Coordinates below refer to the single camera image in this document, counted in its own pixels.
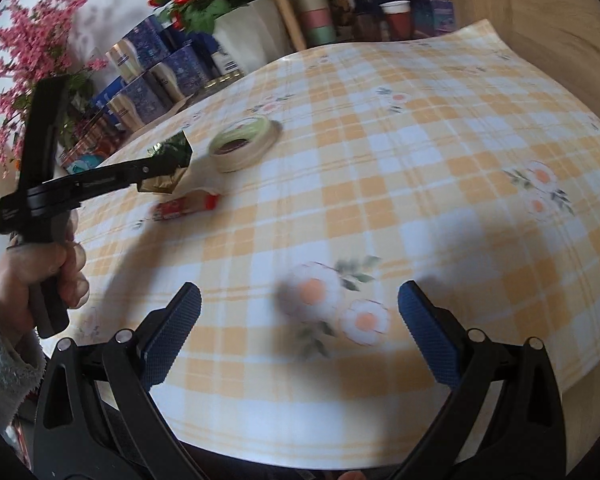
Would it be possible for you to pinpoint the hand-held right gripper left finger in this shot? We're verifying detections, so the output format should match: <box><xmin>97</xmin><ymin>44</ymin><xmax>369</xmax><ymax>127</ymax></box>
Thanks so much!
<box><xmin>32</xmin><ymin>282</ymin><xmax>203</xmax><ymax>480</ymax></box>

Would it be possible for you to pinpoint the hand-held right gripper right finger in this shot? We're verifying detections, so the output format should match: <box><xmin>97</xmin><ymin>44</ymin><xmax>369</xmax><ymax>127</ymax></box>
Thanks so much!
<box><xmin>395</xmin><ymin>280</ymin><xmax>566</xmax><ymax>480</ymax></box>

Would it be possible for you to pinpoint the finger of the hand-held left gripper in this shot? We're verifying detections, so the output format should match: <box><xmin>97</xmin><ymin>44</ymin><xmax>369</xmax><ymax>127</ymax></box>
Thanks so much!
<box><xmin>75</xmin><ymin>152</ymin><xmax>157</xmax><ymax>197</ymax></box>

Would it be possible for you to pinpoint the gold green foil wrapper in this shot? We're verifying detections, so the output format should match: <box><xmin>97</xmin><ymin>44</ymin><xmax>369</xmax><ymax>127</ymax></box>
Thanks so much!
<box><xmin>140</xmin><ymin>130</ymin><xmax>194</xmax><ymax>195</ymax></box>

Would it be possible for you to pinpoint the person's left forearm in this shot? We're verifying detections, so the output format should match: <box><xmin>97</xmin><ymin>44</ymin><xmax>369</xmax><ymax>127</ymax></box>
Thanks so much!
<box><xmin>0</xmin><ymin>265</ymin><xmax>48</xmax><ymax>433</ymax></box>

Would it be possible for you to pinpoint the person's left hand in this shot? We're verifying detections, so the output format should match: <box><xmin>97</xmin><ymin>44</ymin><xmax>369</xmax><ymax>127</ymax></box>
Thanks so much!
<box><xmin>0</xmin><ymin>220</ymin><xmax>91</xmax><ymax>333</ymax></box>

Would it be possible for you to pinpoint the scalloped printed basket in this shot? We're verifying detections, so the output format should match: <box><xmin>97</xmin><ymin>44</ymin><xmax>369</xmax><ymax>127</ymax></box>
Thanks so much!
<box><xmin>60</xmin><ymin>120</ymin><xmax>122</xmax><ymax>172</ymax></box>

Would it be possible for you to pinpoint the blue gold gift box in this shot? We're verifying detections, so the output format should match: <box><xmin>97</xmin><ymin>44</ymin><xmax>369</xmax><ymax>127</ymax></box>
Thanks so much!
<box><xmin>105</xmin><ymin>15</ymin><xmax>171</xmax><ymax>84</ymax></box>
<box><xmin>150</xmin><ymin>45</ymin><xmax>211</xmax><ymax>104</ymax></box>
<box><xmin>105</xmin><ymin>77</ymin><xmax>174</xmax><ymax>134</ymax></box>

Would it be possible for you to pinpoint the red white wrapper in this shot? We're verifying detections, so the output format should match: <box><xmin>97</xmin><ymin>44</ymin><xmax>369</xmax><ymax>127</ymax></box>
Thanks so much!
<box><xmin>152</xmin><ymin>192</ymin><xmax>220</xmax><ymax>224</ymax></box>

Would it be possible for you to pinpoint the blue white flat box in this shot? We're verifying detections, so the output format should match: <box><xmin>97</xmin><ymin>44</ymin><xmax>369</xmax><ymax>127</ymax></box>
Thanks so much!
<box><xmin>91</xmin><ymin>77</ymin><xmax>131</xmax><ymax>112</ymax></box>

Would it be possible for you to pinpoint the cream tape roll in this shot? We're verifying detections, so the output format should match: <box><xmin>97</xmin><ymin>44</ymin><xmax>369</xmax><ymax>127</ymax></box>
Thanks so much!
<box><xmin>208</xmin><ymin>115</ymin><xmax>283</xmax><ymax>174</ymax></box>

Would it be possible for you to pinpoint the yellow plaid floral tablecloth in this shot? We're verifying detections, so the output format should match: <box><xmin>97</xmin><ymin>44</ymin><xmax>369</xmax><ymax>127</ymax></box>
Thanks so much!
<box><xmin>65</xmin><ymin>19</ymin><xmax>600</xmax><ymax>466</ymax></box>

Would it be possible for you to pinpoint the blue white tall carton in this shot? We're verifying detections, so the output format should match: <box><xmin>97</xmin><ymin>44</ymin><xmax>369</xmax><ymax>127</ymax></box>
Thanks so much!
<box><xmin>212</xmin><ymin>35</ymin><xmax>246</xmax><ymax>79</ymax></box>

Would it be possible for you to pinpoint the pink blossom bouquet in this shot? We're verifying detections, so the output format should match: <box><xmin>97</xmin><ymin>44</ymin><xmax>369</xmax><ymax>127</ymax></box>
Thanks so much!
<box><xmin>0</xmin><ymin>0</ymin><xmax>109</xmax><ymax>177</ymax></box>

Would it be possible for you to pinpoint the white faceted flower pot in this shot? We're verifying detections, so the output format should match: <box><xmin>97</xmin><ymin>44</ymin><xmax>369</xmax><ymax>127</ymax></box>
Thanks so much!
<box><xmin>212</xmin><ymin>0</ymin><xmax>294</xmax><ymax>76</ymax></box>

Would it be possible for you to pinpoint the wooden shelf unit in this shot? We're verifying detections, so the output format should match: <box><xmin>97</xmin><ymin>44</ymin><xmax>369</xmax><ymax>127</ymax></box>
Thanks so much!
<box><xmin>257</xmin><ymin>0</ymin><xmax>481</xmax><ymax>52</ymax></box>

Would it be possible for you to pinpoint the stack of pastel paper cups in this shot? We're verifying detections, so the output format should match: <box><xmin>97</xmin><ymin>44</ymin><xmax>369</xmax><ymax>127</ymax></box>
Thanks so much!
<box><xmin>290</xmin><ymin>0</ymin><xmax>337</xmax><ymax>47</ymax></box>

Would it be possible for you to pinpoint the dark printed tall box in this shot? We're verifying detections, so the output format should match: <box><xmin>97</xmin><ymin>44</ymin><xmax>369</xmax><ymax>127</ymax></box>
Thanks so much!
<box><xmin>322</xmin><ymin>0</ymin><xmax>356</xmax><ymax>41</ymax></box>

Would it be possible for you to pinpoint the brown cup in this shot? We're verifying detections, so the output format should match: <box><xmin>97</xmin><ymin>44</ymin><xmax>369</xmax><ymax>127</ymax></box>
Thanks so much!
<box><xmin>356</xmin><ymin>12</ymin><xmax>384</xmax><ymax>41</ymax></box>

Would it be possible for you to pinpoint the red cup white rim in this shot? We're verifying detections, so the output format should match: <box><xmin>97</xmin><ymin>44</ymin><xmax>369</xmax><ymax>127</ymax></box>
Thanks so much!
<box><xmin>380</xmin><ymin>1</ymin><xmax>414</xmax><ymax>41</ymax></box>

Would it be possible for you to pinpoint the blue purple box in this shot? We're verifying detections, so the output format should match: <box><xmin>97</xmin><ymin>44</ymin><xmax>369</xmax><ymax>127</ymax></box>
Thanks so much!
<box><xmin>412</xmin><ymin>0</ymin><xmax>456</xmax><ymax>37</ymax></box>

